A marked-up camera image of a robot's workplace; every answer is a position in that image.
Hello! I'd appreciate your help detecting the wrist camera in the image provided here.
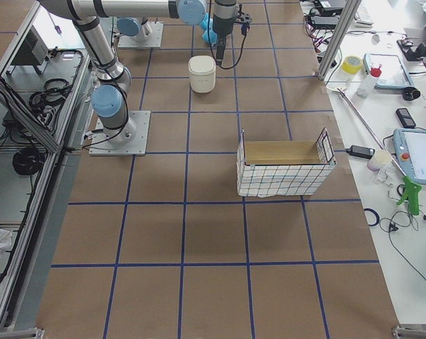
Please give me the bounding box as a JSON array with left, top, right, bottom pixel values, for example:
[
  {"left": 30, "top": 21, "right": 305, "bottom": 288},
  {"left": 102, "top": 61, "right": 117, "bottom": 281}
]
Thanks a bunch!
[{"left": 235, "top": 4, "right": 252, "bottom": 37}]

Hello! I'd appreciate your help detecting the yellow tape roll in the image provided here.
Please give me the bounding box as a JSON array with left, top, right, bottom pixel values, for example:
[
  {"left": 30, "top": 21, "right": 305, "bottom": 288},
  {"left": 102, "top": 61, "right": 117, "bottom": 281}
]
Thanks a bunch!
[{"left": 341, "top": 56, "right": 362, "bottom": 74}]

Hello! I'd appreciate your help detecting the white paper cup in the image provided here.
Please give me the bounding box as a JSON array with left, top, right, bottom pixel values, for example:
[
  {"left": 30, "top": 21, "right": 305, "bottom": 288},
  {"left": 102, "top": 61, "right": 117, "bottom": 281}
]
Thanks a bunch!
[{"left": 367, "top": 150, "right": 392, "bottom": 172}]

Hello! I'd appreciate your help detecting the grid-patterned cardboard box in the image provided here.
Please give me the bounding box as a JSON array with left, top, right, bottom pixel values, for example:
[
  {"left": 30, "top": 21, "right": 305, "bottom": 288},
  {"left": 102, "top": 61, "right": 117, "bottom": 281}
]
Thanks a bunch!
[{"left": 237, "top": 128, "right": 336, "bottom": 198}]

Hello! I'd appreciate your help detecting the black power adapter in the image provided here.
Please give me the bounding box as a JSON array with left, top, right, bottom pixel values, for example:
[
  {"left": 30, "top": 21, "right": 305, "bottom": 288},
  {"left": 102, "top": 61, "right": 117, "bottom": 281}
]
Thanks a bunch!
[{"left": 345, "top": 145, "right": 375, "bottom": 160}]

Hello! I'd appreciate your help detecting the teach pendant tablet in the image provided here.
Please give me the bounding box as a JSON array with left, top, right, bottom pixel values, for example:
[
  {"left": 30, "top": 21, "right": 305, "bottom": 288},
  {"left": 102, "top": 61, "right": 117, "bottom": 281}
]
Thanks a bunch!
[
  {"left": 363, "top": 53, "right": 413, "bottom": 90},
  {"left": 393, "top": 129, "right": 426, "bottom": 185}
]

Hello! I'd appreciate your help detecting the far teach pendant tablet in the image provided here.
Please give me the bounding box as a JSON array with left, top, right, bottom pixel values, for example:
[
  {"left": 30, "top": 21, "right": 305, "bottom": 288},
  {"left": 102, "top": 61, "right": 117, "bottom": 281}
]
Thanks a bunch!
[{"left": 363, "top": 53, "right": 413, "bottom": 90}]

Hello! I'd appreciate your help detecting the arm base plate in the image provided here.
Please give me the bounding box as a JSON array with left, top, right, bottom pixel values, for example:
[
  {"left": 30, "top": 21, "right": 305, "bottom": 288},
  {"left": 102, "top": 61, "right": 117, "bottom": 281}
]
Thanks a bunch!
[
  {"left": 88, "top": 111, "right": 151, "bottom": 156},
  {"left": 117, "top": 18, "right": 164, "bottom": 49}
]

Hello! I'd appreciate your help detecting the aluminium frame post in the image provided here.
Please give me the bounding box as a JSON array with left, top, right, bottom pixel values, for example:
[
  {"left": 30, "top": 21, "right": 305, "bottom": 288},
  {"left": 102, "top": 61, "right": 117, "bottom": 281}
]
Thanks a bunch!
[{"left": 317, "top": 0, "right": 361, "bottom": 80}]

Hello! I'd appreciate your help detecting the red-capped squeeze bottle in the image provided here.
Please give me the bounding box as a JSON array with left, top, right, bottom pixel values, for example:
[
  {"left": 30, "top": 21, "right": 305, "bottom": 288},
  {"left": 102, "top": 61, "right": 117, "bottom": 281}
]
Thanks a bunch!
[{"left": 356, "top": 64, "right": 381, "bottom": 98}]

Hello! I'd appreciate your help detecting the blue teddy bear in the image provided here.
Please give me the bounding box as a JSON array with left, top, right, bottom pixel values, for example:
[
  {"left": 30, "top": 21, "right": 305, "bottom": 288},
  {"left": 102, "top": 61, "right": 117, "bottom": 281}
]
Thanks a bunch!
[{"left": 199, "top": 13, "right": 218, "bottom": 47}]

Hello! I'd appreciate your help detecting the blue tape roll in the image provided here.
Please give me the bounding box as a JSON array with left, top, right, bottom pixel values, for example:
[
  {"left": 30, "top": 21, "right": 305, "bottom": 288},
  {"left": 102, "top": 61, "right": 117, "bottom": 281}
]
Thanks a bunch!
[{"left": 364, "top": 208, "right": 380, "bottom": 227}]

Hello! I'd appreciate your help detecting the white plastic trash can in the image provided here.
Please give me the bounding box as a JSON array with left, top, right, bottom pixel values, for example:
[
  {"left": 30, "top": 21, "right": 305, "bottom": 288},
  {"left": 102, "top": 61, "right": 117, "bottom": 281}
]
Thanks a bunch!
[{"left": 188, "top": 55, "right": 216, "bottom": 93}]

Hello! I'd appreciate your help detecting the near teach pendant tablet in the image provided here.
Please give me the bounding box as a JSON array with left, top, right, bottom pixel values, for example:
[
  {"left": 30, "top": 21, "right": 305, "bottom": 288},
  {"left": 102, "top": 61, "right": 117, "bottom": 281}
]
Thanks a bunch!
[{"left": 393, "top": 129, "right": 426, "bottom": 185}]

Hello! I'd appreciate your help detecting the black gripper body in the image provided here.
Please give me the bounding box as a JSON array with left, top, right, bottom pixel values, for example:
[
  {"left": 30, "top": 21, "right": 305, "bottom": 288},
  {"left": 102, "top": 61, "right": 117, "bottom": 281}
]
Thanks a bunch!
[{"left": 213, "top": 14, "right": 235, "bottom": 36}]

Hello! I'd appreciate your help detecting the green-handled reach grabber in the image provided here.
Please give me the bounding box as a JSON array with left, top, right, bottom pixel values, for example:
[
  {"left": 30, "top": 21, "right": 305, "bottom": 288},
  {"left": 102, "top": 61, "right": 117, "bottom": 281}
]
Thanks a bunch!
[{"left": 336, "top": 88, "right": 422, "bottom": 215}]

